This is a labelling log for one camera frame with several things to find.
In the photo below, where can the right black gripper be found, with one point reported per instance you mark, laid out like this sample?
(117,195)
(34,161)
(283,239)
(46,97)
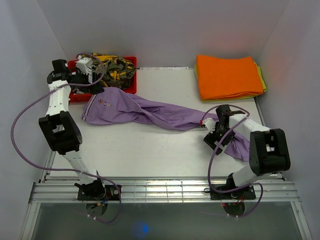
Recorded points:
(210,139)

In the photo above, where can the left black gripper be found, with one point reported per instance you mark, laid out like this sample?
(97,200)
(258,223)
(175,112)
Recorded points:
(94,89)

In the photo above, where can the purple trousers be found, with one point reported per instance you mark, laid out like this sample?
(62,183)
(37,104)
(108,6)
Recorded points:
(114,106)

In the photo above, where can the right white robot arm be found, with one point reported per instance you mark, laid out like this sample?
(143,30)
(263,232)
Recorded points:
(268,150)

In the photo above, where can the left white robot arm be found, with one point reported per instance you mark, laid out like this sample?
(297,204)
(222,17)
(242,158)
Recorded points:
(59,128)

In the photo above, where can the white black printed trousers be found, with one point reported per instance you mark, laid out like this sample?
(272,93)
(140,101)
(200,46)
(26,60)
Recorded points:
(77,90)

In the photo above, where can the camouflage trousers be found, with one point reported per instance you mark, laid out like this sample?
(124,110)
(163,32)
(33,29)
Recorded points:
(116,71)

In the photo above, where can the folded orange trousers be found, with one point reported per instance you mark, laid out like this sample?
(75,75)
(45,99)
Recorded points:
(221,77)

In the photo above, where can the red plastic bin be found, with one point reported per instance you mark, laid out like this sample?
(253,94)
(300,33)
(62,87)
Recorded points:
(85,97)

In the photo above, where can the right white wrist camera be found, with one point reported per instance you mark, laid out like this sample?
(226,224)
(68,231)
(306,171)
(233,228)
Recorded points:
(209,124)

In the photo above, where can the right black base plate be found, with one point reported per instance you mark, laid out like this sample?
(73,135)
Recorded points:
(247,193)

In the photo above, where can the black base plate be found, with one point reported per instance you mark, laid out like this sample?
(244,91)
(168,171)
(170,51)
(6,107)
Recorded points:
(99,193)
(247,193)

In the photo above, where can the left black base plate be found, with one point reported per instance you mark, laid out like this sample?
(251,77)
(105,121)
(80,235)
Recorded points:
(99,193)

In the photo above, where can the aluminium mounting rail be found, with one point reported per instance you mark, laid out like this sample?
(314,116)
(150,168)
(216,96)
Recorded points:
(63,190)

